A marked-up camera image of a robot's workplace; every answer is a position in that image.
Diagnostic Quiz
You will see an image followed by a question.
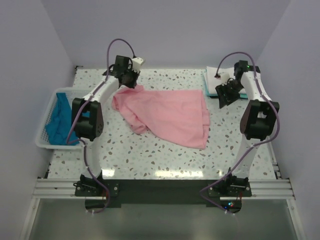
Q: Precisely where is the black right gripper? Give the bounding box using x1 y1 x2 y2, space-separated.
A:
215 80 244 109

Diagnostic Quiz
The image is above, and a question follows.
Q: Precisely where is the pink t shirt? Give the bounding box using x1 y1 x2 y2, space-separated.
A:
112 85 210 150

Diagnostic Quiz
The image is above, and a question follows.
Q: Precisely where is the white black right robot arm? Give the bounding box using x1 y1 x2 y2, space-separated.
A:
212 60 280 197

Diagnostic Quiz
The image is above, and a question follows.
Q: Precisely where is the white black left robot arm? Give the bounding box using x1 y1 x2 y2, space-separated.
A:
70 55 145 196

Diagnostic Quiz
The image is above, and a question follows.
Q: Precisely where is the folded teal t shirt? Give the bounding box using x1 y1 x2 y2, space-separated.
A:
202 72 248 99

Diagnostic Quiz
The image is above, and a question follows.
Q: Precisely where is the folded white t shirt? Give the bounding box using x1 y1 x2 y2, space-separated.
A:
204 65 261 96

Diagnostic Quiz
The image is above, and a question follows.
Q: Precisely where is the blue t shirt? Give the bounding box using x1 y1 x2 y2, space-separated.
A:
45 92 80 146

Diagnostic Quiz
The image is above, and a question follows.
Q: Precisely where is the white plastic basket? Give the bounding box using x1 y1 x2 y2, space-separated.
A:
34 87 101 151

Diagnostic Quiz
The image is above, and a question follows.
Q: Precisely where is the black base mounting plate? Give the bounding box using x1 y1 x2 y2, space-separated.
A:
73 176 252 213

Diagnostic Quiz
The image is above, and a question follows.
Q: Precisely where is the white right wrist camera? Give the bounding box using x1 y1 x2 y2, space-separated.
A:
219 72 230 85

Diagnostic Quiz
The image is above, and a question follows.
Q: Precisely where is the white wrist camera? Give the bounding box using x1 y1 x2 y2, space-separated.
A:
131 57 145 73
219 72 230 85

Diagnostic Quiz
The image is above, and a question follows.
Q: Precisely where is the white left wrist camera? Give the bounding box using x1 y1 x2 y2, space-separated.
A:
131 57 145 73

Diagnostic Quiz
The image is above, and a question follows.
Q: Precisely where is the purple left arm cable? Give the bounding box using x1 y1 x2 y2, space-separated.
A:
66 38 137 214

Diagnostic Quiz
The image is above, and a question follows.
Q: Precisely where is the aluminium frame rail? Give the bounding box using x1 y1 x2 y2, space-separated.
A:
32 178 295 200

